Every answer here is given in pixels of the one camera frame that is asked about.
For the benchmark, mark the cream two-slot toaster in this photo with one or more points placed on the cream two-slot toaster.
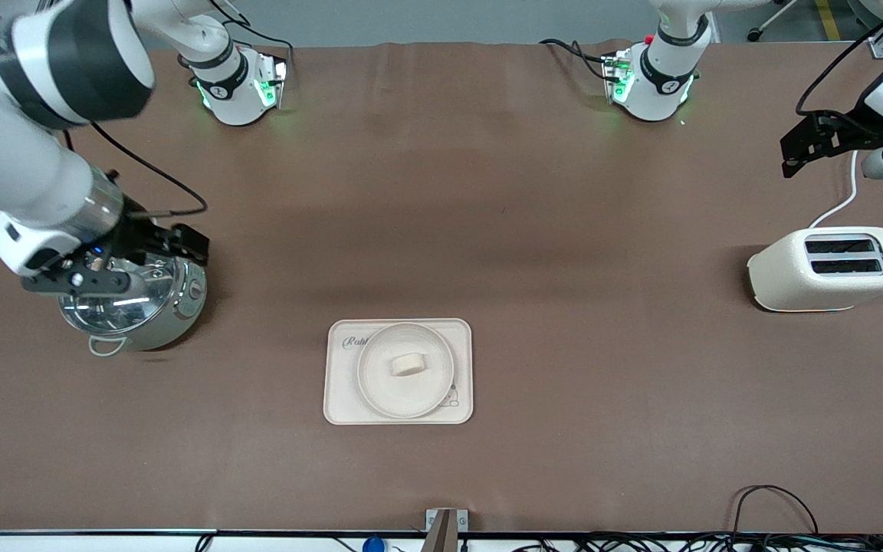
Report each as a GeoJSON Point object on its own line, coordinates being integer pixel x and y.
{"type": "Point", "coordinates": [786, 280]}

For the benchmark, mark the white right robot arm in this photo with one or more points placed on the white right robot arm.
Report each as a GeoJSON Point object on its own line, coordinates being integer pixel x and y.
{"type": "Point", "coordinates": [12, 165]}

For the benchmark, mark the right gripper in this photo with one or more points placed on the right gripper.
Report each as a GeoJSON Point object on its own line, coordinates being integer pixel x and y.
{"type": "Point", "coordinates": [137, 231]}

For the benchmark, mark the glass pot lid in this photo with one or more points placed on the glass pot lid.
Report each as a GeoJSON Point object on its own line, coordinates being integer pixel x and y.
{"type": "Point", "coordinates": [116, 310]}

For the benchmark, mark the brown table cover sheet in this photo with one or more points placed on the brown table cover sheet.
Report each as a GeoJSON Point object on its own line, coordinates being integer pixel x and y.
{"type": "Point", "coordinates": [564, 460]}

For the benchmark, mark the cream rabbit print tray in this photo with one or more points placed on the cream rabbit print tray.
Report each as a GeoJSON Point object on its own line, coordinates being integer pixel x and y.
{"type": "Point", "coordinates": [338, 399]}

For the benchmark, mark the small white bun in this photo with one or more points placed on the small white bun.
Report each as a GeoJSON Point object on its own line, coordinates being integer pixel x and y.
{"type": "Point", "coordinates": [408, 364]}

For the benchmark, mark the round cream plate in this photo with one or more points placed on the round cream plate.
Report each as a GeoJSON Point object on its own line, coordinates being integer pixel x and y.
{"type": "Point", "coordinates": [380, 391]}

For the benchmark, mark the pale green electric pot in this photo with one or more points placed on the pale green electric pot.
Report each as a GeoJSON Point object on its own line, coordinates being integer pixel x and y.
{"type": "Point", "coordinates": [181, 310]}

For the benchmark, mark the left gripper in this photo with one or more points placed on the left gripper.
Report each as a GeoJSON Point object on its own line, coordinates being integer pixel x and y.
{"type": "Point", "coordinates": [858, 127]}

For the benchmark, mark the office chair caster base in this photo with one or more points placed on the office chair caster base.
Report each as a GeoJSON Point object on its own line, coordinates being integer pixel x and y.
{"type": "Point", "coordinates": [775, 19]}

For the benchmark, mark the blue round object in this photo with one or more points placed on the blue round object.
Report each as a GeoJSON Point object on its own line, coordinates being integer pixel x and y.
{"type": "Point", "coordinates": [373, 545]}

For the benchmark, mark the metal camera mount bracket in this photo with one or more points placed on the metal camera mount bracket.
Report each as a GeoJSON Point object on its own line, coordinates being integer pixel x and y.
{"type": "Point", "coordinates": [445, 529]}

